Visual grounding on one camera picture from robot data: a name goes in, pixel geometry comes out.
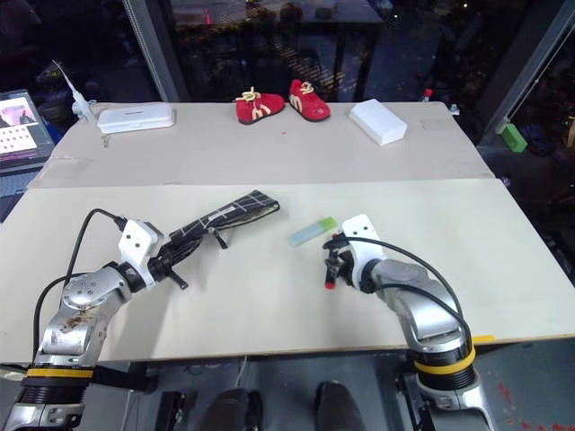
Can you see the yellow tape strip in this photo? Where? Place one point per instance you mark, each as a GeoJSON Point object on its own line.
{"type": "Point", "coordinates": [483, 339]}

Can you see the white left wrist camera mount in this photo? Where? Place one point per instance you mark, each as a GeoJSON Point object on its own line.
{"type": "Point", "coordinates": [135, 244]}

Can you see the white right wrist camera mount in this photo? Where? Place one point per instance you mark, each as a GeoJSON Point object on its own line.
{"type": "Point", "coordinates": [359, 229]}

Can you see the green block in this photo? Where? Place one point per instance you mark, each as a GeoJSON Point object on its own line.
{"type": "Point", "coordinates": [514, 138]}

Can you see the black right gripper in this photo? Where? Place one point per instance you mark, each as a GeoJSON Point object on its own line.
{"type": "Point", "coordinates": [347, 265]}

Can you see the grey frame post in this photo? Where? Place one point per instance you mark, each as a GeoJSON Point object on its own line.
{"type": "Point", "coordinates": [534, 63]}

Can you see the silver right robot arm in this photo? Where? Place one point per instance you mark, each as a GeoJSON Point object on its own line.
{"type": "Point", "coordinates": [427, 301]}

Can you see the small red-capped bottle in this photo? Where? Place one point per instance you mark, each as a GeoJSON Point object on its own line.
{"type": "Point", "coordinates": [427, 94]}

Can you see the metal table clamp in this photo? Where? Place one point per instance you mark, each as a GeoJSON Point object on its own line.
{"type": "Point", "coordinates": [454, 109]}

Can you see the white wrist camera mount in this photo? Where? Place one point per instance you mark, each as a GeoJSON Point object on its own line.
{"type": "Point", "coordinates": [359, 229]}
{"type": "Point", "coordinates": [135, 244]}

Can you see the red shoe with yellow laces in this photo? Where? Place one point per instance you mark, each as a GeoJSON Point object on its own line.
{"type": "Point", "coordinates": [307, 103]}
{"type": "Point", "coordinates": [260, 108]}

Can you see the green highlighter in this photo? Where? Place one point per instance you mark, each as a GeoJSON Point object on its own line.
{"type": "Point", "coordinates": [312, 232]}

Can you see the aluminium frame post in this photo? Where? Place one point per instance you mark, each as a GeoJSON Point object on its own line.
{"type": "Point", "coordinates": [146, 49]}

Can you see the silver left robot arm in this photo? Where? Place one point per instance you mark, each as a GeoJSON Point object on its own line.
{"type": "Point", "coordinates": [76, 314]}

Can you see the black grid pouch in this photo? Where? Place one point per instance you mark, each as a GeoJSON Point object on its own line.
{"type": "Point", "coordinates": [233, 213]}

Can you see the black marker with red cap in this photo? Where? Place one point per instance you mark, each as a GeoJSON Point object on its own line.
{"type": "Point", "coordinates": [330, 284]}

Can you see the laptop with lit screen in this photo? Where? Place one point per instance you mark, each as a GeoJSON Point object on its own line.
{"type": "Point", "coordinates": [20, 130]}

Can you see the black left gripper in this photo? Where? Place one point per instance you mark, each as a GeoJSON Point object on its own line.
{"type": "Point", "coordinates": [161, 267]}

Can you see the white rectangular box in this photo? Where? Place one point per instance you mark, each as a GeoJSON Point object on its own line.
{"type": "Point", "coordinates": [379, 121]}

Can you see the white clamp with pointed tip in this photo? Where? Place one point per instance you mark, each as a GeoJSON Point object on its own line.
{"type": "Point", "coordinates": [78, 105]}

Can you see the flat white case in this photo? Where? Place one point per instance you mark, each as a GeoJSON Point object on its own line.
{"type": "Point", "coordinates": [135, 117]}

